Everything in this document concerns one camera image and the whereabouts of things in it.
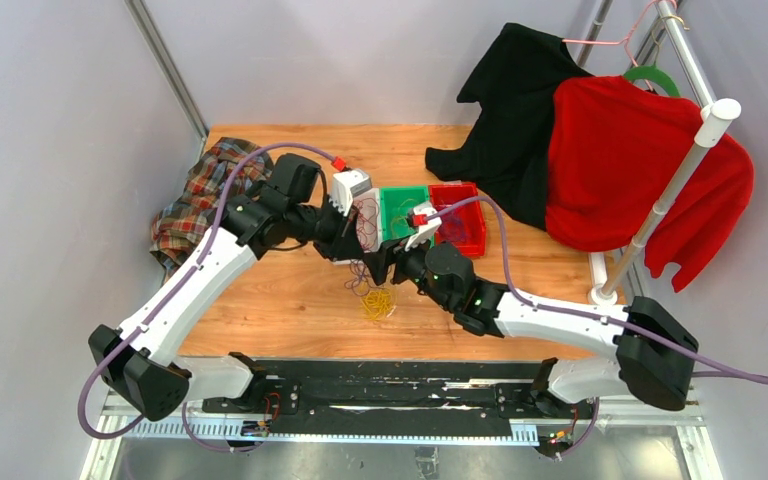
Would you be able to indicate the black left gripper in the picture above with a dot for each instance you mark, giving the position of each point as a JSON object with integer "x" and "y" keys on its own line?
{"x": 345, "y": 244}

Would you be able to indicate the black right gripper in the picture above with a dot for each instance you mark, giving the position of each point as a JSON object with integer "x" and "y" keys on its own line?
{"x": 379, "y": 262}

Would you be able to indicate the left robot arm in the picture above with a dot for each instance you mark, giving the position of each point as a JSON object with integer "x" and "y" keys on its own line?
{"x": 139, "y": 360}

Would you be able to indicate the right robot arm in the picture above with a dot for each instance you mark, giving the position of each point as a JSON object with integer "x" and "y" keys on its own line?
{"x": 638, "y": 349}

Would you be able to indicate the white plastic bin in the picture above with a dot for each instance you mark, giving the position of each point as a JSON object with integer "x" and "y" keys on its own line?
{"x": 368, "y": 224}

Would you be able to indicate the green plastic bin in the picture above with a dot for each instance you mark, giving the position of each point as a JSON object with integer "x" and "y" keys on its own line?
{"x": 396, "y": 202}

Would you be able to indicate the red plastic bin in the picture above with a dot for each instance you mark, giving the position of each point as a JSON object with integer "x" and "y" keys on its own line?
{"x": 464, "y": 227}

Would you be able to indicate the plaid flannel shirt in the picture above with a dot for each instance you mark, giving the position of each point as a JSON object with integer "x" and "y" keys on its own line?
{"x": 179, "y": 227}

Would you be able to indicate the black shirt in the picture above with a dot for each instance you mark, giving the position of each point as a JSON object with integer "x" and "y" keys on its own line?
{"x": 506, "y": 152}

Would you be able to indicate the red sweater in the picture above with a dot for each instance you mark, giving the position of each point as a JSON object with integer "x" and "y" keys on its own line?
{"x": 613, "y": 150}

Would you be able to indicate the green clothes hanger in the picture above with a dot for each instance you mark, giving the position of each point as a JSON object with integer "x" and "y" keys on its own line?
{"x": 654, "y": 75}

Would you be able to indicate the white clothes rack pole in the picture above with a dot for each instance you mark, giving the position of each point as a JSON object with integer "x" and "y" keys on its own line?
{"x": 717, "y": 117}

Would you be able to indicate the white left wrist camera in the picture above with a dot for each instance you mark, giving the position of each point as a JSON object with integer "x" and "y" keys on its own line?
{"x": 346, "y": 186}

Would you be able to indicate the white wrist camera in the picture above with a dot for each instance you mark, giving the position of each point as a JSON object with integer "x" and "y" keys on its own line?
{"x": 421, "y": 219}
{"x": 346, "y": 186}

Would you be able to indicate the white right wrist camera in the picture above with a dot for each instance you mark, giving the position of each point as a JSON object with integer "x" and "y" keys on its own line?
{"x": 421, "y": 219}

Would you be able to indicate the pink wire hanger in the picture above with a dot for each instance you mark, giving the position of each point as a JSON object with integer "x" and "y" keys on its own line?
{"x": 591, "y": 40}

